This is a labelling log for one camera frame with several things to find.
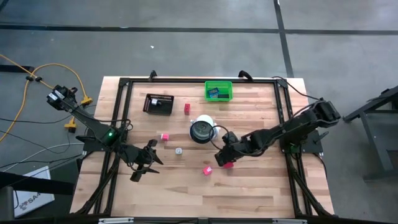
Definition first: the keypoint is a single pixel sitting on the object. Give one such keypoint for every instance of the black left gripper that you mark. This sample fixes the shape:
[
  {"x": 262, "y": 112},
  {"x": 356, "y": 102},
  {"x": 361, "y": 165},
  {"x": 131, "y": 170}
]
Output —
[{"x": 136, "y": 157}]

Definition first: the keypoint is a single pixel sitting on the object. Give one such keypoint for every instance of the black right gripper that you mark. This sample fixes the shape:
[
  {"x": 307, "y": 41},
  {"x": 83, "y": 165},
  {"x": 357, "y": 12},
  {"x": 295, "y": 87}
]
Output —
[{"x": 230, "y": 152}]

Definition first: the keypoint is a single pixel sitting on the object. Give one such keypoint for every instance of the dark red wide charger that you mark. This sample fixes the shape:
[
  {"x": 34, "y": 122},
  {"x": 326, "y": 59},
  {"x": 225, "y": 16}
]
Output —
[{"x": 229, "y": 165}]

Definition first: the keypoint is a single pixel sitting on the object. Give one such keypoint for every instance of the green and white charger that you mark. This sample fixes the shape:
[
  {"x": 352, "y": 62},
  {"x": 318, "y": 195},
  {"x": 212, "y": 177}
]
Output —
[{"x": 178, "y": 151}]

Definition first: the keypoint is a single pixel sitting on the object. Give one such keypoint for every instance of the pink charger with white label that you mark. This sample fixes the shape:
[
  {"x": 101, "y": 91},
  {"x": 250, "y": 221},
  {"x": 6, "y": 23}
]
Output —
[{"x": 207, "y": 170}]

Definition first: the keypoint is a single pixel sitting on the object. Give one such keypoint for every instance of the pink and white charger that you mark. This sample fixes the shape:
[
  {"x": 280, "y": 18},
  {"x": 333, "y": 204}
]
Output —
[{"x": 164, "y": 137}]

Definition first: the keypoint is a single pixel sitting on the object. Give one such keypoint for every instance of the black item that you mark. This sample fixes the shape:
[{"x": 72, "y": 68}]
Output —
[{"x": 222, "y": 96}]

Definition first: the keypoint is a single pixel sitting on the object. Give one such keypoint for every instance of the small red charger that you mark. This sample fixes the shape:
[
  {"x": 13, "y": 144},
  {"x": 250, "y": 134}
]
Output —
[{"x": 186, "y": 109}]

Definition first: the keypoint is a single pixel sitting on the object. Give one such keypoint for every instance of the blue rectangular box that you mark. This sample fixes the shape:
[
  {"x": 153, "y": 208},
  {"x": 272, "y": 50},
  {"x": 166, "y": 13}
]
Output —
[{"x": 213, "y": 92}]

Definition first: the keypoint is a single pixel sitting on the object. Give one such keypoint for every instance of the white charger black band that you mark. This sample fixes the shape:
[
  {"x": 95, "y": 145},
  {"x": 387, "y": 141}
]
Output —
[{"x": 154, "y": 101}]

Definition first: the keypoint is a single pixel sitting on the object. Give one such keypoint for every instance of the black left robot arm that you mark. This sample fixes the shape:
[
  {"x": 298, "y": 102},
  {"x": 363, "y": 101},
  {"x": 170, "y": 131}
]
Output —
[{"x": 90, "y": 123}]

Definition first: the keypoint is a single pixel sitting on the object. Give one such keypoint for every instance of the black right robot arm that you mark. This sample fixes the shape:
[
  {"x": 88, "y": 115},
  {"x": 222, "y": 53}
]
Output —
[{"x": 295, "y": 127}]

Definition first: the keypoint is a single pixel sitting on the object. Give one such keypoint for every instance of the white round container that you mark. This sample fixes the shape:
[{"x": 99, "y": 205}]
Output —
[{"x": 202, "y": 119}]

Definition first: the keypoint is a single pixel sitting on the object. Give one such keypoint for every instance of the black plastic basket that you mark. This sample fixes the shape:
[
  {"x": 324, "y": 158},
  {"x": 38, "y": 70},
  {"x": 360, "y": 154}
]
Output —
[{"x": 164, "y": 109}]

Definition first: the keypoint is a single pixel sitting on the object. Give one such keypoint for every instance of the green plastic basket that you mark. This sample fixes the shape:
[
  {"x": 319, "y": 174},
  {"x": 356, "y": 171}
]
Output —
[{"x": 227, "y": 85}]

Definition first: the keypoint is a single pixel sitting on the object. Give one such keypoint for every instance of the yellow plug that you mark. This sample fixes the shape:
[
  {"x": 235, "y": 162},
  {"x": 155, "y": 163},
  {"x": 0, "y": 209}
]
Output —
[
  {"x": 87, "y": 100},
  {"x": 71, "y": 125}
]

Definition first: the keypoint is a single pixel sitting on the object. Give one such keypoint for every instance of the black bar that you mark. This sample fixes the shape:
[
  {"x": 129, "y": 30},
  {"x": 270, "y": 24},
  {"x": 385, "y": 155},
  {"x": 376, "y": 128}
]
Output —
[{"x": 37, "y": 183}]

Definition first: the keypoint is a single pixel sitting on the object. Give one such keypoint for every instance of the white printed sign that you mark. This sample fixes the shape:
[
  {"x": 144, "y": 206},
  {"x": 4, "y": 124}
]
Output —
[{"x": 34, "y": 199}]

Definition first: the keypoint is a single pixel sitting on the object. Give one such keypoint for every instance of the black metal stand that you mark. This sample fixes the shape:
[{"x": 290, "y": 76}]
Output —
[{"x": 377, "y": 146}]

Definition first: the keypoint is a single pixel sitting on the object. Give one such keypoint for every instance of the silver bracket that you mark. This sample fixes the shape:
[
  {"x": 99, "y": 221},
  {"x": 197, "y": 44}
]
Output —
[
  {"x": 289, "y": 221},
  {"x": 115, "y": 221}
]

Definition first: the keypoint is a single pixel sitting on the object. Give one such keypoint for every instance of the black aluminium table frame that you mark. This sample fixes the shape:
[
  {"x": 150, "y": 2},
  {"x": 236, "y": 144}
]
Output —
[{"x": 202, "y": 80}]

